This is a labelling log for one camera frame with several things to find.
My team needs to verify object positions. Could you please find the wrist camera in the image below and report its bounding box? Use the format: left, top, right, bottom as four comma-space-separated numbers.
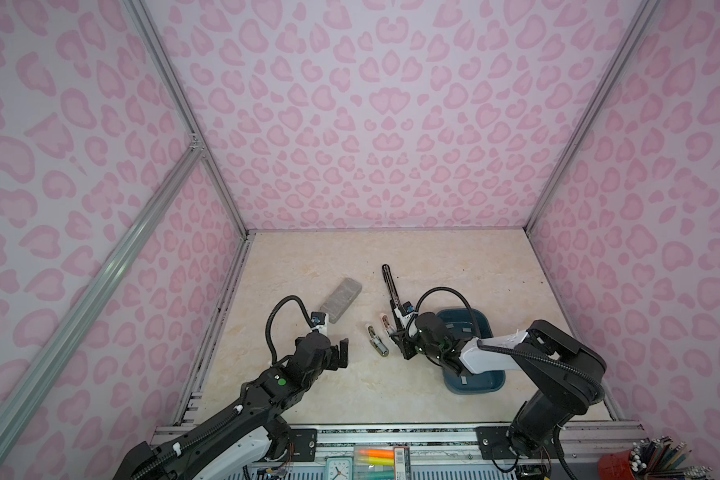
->
393, 302, 415, 330
309, 311, 329, 336

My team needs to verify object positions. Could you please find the teal alarm clock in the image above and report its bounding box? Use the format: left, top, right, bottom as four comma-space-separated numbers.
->
324, 457, 354, 480

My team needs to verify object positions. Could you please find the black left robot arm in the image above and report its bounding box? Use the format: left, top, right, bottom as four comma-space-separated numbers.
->
114, 295, 349, 479

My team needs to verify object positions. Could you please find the teal plastic tray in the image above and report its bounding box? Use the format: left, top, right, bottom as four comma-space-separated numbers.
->
437, 308, 506, 395

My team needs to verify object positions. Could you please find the pencil holder with pencils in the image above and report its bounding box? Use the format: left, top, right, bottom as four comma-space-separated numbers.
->
597, 436, 712, 480

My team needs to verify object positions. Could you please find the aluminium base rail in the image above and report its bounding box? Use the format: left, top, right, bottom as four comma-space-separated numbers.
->
149, 422, 646, 480

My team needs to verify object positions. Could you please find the black long stapler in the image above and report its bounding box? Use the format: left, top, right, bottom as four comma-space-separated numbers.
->
381, 264, 401, 310

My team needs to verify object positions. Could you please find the grey stone block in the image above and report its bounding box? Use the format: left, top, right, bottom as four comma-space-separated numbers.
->
319, 277, 362, 323

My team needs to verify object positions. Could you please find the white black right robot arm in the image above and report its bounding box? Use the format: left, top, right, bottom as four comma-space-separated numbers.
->
387, 283, 607, 459

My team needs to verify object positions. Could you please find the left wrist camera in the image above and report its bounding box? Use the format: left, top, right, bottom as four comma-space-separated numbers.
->
309, 311, 329, 336

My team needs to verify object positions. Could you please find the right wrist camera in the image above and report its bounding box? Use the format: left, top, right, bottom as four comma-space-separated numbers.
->
393, 302, 415, 330

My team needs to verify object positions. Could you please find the white mini stapler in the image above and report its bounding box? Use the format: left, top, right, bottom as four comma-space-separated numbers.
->
366, 324, 389, 357

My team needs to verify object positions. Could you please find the highlighter pen set box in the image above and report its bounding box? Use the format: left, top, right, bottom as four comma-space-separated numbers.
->
354, 445, 413, 480

